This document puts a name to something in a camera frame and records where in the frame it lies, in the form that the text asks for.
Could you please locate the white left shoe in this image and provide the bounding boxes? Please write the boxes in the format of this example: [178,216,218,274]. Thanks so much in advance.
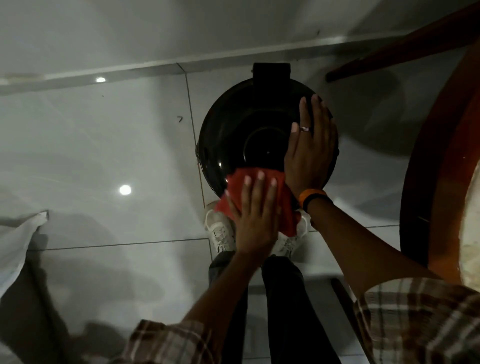
[204,201,238,254]

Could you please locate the person's right hand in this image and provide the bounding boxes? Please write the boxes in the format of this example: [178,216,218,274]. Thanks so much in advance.
[284,94,337,199]

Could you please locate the brown wooden furniture leg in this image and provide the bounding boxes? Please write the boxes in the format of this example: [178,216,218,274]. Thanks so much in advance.
[325,1,480,83]

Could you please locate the round brown wooden table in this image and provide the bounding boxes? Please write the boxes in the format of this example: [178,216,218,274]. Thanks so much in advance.
[399,39,480,294]

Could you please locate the white shoe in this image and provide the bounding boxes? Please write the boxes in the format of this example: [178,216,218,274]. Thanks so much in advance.
[204,201,238,254]
[271,210,312,259]

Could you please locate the plaid shirt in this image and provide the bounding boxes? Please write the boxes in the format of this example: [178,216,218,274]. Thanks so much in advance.
[112,277,480,364]

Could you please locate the black wristband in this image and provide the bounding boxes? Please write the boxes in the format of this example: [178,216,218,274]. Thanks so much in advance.
[302,194,334,213]

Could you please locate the red cloth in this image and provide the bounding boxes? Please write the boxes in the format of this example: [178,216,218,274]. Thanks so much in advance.
[214,167,303,238]

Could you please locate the person's left forearm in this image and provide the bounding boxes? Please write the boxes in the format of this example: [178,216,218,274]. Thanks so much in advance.
[182,250,264,338]

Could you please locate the white right shoe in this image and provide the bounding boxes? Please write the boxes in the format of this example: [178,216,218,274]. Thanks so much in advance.
[271,210,312,259]

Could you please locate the person's right forearm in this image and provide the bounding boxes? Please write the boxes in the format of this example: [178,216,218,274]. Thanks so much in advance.
[307,198,440,299]

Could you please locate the black trousers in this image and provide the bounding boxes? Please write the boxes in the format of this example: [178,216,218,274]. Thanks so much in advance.
[208,250,343,364]

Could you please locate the orange wristband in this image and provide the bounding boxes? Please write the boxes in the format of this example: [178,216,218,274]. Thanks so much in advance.
[298,188,328,205]

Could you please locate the person's left hand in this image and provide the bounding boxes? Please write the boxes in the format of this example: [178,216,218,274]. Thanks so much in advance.
[225,170,280,260]

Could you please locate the white fabric sheet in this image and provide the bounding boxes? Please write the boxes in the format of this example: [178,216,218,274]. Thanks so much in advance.
[0,210,50,298]

